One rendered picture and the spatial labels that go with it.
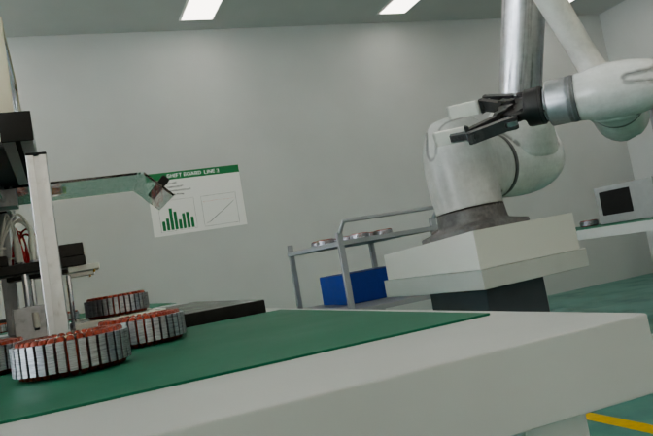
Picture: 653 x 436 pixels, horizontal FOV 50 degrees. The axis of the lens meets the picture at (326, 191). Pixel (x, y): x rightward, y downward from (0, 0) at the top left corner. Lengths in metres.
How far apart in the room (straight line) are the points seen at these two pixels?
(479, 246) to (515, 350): 0.97
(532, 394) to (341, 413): 0.12
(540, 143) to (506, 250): 0.35
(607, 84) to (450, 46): 6.95
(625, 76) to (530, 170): 0.41
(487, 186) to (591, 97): 0.32
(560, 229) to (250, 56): 5.96
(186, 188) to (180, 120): 0.67
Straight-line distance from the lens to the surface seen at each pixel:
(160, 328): 0.89
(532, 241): 1.50
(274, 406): 0.37
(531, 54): 1.71
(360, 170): 7.37
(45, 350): 0.71
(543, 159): 1.72
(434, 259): 1.48
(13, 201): 1.51
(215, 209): 6.84
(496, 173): 1.59
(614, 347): 0.48
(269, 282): 6.91
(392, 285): 1.61
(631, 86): 1.36
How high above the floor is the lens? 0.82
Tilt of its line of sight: 6 degrees up
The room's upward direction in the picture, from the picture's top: 10 degrees counter-clockwise
